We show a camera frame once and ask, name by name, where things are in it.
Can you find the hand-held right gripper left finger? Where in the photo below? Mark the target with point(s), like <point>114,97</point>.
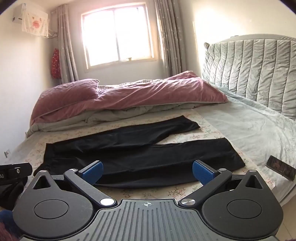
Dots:
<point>94,172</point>

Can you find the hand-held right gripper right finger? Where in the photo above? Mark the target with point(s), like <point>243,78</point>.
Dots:
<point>202,173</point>

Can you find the black pants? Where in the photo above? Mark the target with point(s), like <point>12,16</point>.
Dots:
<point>138,157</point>

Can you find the dark cloth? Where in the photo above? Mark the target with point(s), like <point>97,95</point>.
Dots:
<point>11,194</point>

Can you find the floral bed sheet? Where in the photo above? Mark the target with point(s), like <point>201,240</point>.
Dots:
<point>208,132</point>

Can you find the light blue blanket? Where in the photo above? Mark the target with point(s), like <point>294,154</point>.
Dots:
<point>242,129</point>

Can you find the dark smartphone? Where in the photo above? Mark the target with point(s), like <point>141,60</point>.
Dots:
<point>281,168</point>

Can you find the pink duvet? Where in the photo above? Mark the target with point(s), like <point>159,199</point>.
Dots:
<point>138,95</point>

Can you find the red floral hanging bag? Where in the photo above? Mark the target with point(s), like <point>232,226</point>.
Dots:
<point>55,63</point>

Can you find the grey quilted headboard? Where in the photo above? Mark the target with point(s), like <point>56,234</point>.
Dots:
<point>254,69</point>

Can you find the grey patterned curtain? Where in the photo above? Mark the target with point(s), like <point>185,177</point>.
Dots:
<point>67,46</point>
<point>171,34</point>

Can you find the window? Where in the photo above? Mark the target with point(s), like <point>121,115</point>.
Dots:
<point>115,34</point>

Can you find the white air conditioner cover cloth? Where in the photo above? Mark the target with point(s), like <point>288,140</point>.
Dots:
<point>34,20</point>

